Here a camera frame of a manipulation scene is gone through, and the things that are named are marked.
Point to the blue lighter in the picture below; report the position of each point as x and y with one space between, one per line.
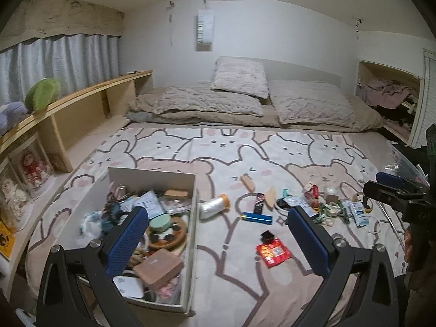
257 218

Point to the printed bunny blanket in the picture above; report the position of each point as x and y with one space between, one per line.
221 150

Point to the long quilted grey pillow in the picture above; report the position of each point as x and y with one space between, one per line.
204 104

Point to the person's right hand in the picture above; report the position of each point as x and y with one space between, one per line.
408 248

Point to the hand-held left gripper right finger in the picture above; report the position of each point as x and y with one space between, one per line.
308 242

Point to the white printed sachet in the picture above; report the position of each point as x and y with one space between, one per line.
299 206

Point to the wooden shelf unit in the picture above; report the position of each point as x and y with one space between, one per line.
85 109

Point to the pale blue curtain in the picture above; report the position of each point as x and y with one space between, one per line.
68 64

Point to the leaf-shaped wooden piece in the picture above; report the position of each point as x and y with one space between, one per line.
271 197

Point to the green plush toy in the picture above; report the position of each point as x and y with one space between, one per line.
42 93

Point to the dark clothes pile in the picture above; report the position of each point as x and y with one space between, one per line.
395 115

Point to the clear plastic lump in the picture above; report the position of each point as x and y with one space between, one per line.
329 190

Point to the white plush doll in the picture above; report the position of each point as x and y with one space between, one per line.
12 197

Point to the grey headboard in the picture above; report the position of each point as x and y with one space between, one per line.
299 71

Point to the clear plastic bin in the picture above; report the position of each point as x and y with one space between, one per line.
405 167

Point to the pink clothes pile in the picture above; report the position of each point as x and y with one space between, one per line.
385 92

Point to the blue white packet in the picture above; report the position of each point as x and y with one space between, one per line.
357 211

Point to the small black box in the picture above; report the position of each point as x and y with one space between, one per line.
267 237

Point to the round wooden tray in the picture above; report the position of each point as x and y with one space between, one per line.
170 240

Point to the rectangular wooden block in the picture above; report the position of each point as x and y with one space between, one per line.
248 183

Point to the yellow sign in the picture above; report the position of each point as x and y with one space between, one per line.
6 240

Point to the blue white crumpled bag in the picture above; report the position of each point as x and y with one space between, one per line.
90 226

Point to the black wall hook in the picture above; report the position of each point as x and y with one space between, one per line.
357 24

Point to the small teal clip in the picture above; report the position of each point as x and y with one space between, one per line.
286 192

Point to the red doll in clear box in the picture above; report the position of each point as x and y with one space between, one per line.
34 170

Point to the white storage box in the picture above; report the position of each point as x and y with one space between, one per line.
88 201

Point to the green round tin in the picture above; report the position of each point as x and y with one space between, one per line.
160 224

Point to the small brown box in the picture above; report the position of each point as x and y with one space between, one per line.
331 199

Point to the black red tube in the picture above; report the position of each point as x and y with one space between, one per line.
259 203

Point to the pink brown box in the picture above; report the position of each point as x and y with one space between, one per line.
160 265

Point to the white charger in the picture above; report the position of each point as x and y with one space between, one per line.
129 286

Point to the beige printed valance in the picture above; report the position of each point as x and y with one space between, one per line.
68 18

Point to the square fluffy grey pillow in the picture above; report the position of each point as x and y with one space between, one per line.
240 76

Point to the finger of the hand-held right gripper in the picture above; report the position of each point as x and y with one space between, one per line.
390 179
379 193

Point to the red foil packet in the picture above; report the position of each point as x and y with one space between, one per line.
274 252

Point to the purple plush toy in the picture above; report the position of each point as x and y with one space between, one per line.
12 115

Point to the white louvered door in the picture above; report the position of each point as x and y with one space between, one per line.
425 102

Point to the white hanging paper bag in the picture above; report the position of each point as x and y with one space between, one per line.
205 29

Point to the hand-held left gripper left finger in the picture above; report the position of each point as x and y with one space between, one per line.
129 238

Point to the white paper packet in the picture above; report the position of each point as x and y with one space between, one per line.
148 204

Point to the white bottle orange cap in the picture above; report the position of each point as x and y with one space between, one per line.
213 207

